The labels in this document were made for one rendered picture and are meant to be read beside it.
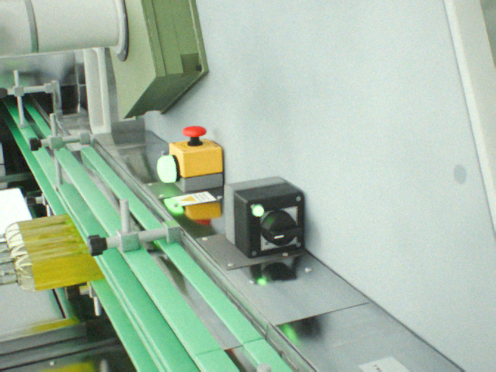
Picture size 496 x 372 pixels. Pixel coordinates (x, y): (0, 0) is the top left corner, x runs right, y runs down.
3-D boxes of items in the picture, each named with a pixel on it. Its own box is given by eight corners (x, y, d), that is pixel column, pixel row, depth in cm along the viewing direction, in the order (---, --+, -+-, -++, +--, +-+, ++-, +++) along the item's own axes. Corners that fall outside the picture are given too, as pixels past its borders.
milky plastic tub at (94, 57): (125, 127, 180) (90, 131, 177) (117, 35, 173) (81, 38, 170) (144, 143, 165) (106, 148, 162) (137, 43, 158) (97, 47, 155)
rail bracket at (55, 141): (91, 182, 162) (34, 191, 157) (84, 108, 156) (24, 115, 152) (94, 187, 159) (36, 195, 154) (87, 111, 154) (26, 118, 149)
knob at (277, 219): (291, 239, 95) (304, 248, 92) (260, 245, 93) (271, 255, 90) (291, 207, 93) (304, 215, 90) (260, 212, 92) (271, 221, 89)
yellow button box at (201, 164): (211, 176, 127) (170, 181, 124) (209, 134, 125) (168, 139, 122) (226, 187, 121) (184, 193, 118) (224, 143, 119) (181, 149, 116)
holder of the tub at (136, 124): (128, 147, 182) (97, 151, 179) (119, 36, 173) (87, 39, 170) (147, 164, 167) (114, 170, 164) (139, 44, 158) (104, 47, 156)
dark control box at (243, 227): (280, 228, 103) (225, 238, 100) (279, 174, 101) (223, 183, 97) (307, 249, 96) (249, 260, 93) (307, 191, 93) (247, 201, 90)
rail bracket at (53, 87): (79, 119, 222) (2, 128, 213) (74, 63, 216) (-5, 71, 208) (82, 122, 218) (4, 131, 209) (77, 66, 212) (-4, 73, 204)
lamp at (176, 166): (172, 177, 123) (155, 179, 122) (170, 151, 121) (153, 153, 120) (181, 184, 119) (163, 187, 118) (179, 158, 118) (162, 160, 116)
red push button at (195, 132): (179, 145, 122) (178, 125, 120) (202, 142, 123) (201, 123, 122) (187, 151, 118) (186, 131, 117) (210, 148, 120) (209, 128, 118)
